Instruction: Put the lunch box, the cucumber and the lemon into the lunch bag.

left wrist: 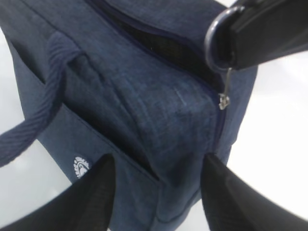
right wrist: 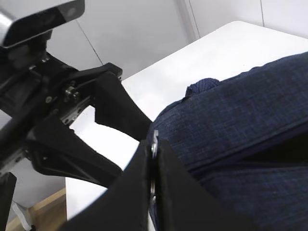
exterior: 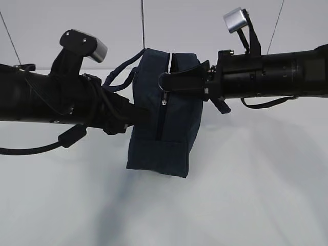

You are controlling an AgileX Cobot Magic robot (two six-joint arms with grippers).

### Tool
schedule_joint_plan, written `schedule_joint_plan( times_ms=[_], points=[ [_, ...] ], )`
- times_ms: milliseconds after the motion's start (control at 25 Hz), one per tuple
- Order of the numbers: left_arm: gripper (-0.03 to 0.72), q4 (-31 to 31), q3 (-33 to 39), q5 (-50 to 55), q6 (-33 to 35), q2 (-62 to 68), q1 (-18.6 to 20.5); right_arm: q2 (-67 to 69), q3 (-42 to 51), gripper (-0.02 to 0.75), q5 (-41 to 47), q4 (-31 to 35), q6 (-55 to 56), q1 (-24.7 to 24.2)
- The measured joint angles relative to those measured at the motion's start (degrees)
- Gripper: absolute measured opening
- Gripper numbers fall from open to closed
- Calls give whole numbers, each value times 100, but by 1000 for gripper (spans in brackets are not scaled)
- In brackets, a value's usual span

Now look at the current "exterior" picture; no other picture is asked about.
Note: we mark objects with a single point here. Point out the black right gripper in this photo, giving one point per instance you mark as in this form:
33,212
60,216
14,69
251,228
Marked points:
234,76

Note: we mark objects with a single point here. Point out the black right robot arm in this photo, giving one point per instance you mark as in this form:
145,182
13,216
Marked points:
298,74

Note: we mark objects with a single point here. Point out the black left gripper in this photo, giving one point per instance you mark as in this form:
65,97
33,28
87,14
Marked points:
116,111

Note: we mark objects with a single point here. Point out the dark navy lunch bag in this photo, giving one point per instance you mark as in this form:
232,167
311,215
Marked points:
164,144

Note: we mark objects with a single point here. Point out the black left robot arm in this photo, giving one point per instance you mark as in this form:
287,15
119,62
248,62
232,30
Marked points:
80,99

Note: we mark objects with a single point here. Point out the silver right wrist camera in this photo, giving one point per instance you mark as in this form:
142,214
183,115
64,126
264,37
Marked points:
235,21

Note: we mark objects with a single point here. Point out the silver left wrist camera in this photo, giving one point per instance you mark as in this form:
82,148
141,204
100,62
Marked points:
76,45

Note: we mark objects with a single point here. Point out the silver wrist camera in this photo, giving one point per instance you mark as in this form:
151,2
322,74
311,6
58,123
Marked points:
76,45
235,21

